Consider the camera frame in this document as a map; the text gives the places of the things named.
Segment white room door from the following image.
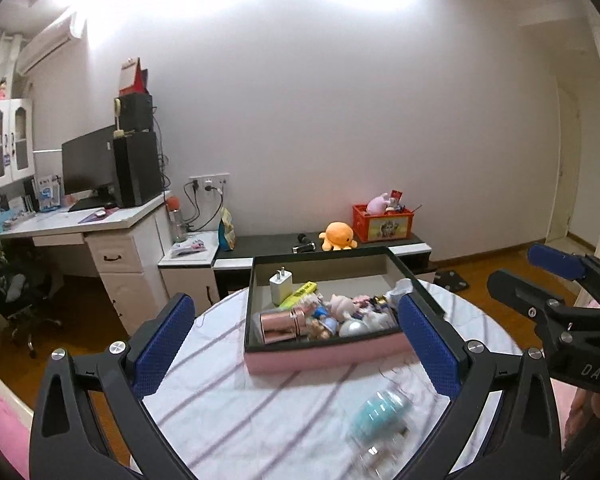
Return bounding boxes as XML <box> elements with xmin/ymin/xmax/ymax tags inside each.
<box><xmin>545</xmin><ymin>85</ymin><xmax>581</xmax><ymax>247</ymax></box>

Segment rose gold metal bottle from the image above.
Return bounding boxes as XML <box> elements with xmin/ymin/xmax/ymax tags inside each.
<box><xmin>259</xmin><ymin>309</ymin><xmax>308</xmax><ymax>345</ymax></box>

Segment white plush rabbit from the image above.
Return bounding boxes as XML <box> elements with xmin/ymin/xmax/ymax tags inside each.
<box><xmin>327</xmin><ymin>294</ymin><xmax>356</xmax><ymax>320</ymax></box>

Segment clear bottle with red cap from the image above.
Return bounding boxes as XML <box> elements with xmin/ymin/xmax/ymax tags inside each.
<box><xmin>167</xmin><ymin>197</ymin><xmax>189</xmax><ymax>244</ymax></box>

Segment yellow desk fan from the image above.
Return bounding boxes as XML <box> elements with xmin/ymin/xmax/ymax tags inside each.
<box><xmin>112</xmin><ymin>97</ymin><xmax>131</xmax><ymax>139</ymax></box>

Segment black computer tower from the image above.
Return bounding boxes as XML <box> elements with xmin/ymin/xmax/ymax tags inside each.
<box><xmin>112</xmin><ymin>131</ymin><xmax>164</xmax><ymax>209</ymax></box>

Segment orange octopus plush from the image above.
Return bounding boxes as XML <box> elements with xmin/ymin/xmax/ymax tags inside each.
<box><xmin>319</xmin><ymin>221</ymin><xmax>359</xmax><ymax>251</ymax></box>

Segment round table with striped cloth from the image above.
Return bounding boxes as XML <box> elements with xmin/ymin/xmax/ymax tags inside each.
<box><xmin>140</xmin><ymin>280</ymin><xmax>551</xmax><ymax>480</ymax></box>

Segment blue and white box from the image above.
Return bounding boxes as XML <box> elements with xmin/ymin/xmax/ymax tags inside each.
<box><xmin>37</xmin><ymin>174</ymin><xmax>61</xmax><ymax>211</ymax></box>

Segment black office chair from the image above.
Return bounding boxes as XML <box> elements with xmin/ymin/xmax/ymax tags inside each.
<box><xmin>0</xmin><ymin>255</ymin><xmax>64</xmax><ymax>359</ymax></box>

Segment black power cables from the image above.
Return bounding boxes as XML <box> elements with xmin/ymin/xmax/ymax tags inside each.
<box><xmin>182</xmin><ymin>180</ymin><xmax>226</xmax><ymax>233</ymax></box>

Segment black keyboard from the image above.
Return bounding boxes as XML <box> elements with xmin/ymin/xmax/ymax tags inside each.
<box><xmin>67</xmin><ymin>197</ymin><xmax>107</xmax><ymax>213</ymax></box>

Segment black floor scale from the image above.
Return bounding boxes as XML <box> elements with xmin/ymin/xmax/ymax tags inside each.
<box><xmin>432</xmin><ymin>270</ymin><xmax>471</xmax><ymax>294</ymax></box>

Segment pink packet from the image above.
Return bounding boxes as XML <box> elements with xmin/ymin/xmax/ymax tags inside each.
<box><xmin>170</xmin><ymin>240</ymin><xmax>207</xmax><ymax>260</ymax></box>

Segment white charger plug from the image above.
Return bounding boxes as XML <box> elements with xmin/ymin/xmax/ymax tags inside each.
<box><xmin>270</xmin><ymin>267</ymin><xmax>295</xmax><ymax>304</ymax></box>

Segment white low cabinet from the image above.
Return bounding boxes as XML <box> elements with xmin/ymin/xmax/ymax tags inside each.
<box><xmin>158</xmin><ymin>231</ymin><xmax>220</xmax><ymax>307</ymax></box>

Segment pink pig doll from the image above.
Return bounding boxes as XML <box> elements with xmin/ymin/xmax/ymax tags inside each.
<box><xmin>305</xmin><ymin>305</ymin><xmax>341</xmax><ymax>342</ymax></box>

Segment white air conditioner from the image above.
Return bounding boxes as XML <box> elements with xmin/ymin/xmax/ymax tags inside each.
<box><xmin>17</xmin><ymin>12</ymin><xmax>89</xmax><ymax>74</ymax></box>

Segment white wall socket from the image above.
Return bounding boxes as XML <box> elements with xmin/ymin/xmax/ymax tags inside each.
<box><xmin>189</xmin><ymin>172</ymin><xmax>231</xmax><ymax>192</ymax></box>

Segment white bed frame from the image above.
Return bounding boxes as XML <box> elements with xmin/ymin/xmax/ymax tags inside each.
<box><xmin>0</xmin><ymin>355</ymin><xmax>37</xmax><ymax>413</ymax></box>

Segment white glass-door cabinet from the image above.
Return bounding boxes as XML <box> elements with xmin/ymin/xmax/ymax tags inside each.
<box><xmin>0</xmin><ymin>97</ymin><xmax>37</xmax><ymax>194</ymax></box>

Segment black speaker box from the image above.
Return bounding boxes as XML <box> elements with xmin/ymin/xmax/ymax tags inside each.
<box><xmin>117</xmin><ymin>94</ymin><xmax>154</xmax><ymax>134</ymax></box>

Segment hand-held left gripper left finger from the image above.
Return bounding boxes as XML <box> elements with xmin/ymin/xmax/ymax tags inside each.
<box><xmin>28</xmin><ymin>292</ymin><xmax>197</xmax><ymax>480</ymax></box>

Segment pink box with black rim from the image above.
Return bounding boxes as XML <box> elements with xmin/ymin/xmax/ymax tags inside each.
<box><xmin>243</xmin><ymin>246</ymin><xmax>446</xmax><ymax>375</ymax></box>

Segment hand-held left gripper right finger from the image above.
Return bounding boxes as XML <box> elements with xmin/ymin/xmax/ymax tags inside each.
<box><xmin>397</xmin><ymin>294</ymin><xmax>563</xmax><ymax>480</ymax></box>

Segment glass jar with teal contents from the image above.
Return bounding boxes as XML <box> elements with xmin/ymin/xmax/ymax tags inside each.
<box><xmin>349</xmin><ymin>389</ymin><xmax>417</xmax><ymax>462</ymax></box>

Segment purple mouse pad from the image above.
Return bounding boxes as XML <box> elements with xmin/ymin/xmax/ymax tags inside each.
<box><xmin>77</xmin><ymin>208</ymin><xmax>116</xmax><ymax>225</ymax></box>

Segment yellow blue snack bag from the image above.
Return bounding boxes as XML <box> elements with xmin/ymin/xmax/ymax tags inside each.
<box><xmin>216</xmin><ymin>207</ymin><xmax>237</xmax><ymax>252</ymax></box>

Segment red desk calendar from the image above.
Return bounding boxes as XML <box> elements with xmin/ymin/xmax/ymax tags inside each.
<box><xmin>119</xmin><ymin>58</ymin><xmax>150</xmax><ymax>96</ymax></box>

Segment silver ball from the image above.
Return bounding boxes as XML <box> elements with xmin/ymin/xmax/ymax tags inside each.
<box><xmin>337</xmin><ymin>320</ymin><xmax>370</xmax><ymax>339</ymax></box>

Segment black computer monitor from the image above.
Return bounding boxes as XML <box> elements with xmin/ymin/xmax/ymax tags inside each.
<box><xmin>61</xmin><ymin>125</ymin><xmax>119</xmax><ymax>199</ymax></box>

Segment white desk with drawers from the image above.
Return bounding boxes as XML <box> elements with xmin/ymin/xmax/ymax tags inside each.
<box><xmin>0</xmin><ymin>190</ymin><xmax>174</xmax><ymax>337</ymax></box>

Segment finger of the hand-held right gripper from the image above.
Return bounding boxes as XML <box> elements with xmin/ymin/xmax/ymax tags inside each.
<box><xmin>527</xmin><ymin>243</ymin><xmax>590</xmax><ymax>282</ymax></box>
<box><xmin>486</xmin><ymin>269</ymin><xmax>581</xmax><ymax>332</ymax></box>

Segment red storage crate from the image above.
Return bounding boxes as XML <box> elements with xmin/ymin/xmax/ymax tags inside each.
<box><xmin>351</xmin><ymin>203</ymin><xmax>415</xmax><ymax>244</ymax></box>

